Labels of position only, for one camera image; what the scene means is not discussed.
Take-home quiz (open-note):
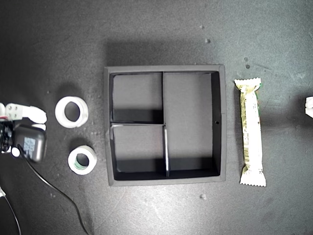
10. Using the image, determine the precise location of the large white tape roll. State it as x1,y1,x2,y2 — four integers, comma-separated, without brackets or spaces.
54,96,89,128

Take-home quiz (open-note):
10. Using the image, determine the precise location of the small white tape roll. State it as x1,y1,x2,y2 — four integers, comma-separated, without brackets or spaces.
67,145,98,176

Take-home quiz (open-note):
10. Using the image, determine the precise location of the snack bar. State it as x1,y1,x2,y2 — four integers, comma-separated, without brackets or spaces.
234,77,267,188

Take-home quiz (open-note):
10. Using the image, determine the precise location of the black tray with wells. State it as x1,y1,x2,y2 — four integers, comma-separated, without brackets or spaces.
104,64,227,187

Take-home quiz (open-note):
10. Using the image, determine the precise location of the black camera cable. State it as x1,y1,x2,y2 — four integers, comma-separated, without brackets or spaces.
17,144,90,235

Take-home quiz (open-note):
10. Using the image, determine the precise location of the thin black cable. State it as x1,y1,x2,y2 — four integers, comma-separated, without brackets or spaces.
0,188,22,235

